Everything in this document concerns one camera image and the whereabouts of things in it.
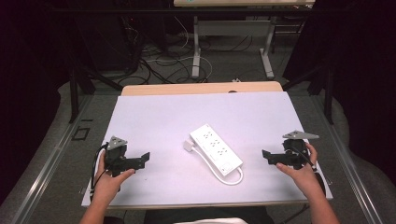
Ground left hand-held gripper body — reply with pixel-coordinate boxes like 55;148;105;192
104;135;140;177

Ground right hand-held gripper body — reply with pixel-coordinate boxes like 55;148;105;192
275;130;320;171

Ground person's right hand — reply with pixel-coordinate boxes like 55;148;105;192
276;142;325;199

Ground person's left hand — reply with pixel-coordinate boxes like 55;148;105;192
92;151;136;204

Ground black floor socket plate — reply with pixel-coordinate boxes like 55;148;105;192
71;126;92;142

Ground white table cover board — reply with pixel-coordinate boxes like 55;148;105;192
81;91;333;209

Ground white power plug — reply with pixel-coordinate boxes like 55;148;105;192
183;139;196;153

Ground white power strip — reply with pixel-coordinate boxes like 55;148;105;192
189;123;244;177

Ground person's dark pants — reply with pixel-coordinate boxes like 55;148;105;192
143;205;276;224

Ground black metal stand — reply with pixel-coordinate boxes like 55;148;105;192
281;62;335;125
67;59;124;124

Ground person's white shirt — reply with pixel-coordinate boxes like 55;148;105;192
173;217;249;224

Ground dark curtain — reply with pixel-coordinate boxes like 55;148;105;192
283;0;396;178
0;0;78;206

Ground white desk with metal legs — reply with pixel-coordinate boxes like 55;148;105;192
173;0;316;80

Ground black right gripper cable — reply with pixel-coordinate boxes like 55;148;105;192
290;146;327;198

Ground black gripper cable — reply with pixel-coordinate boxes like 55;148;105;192
89;142;110;202
290;146;327;198

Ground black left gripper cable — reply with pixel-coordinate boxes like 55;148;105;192
89;142;110;202

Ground aluminium floor rail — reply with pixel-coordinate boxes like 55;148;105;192
10;94;94;224
309;94;386;224

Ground white power strip cable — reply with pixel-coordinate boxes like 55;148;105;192
191;146;245;187

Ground tangle of floor cables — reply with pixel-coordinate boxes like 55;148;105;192
116;15;255;86

